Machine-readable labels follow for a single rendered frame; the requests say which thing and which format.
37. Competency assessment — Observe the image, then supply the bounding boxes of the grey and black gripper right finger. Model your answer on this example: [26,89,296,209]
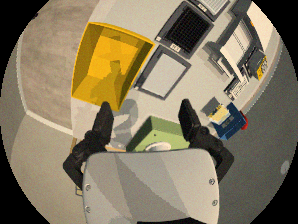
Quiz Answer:
[178,99,234,184]

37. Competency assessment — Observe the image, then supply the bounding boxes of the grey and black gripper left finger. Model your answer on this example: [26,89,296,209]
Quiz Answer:
[63,101,114,190]

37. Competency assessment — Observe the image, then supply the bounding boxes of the blue open-top bin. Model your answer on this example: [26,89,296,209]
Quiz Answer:
[212,102,247,140]

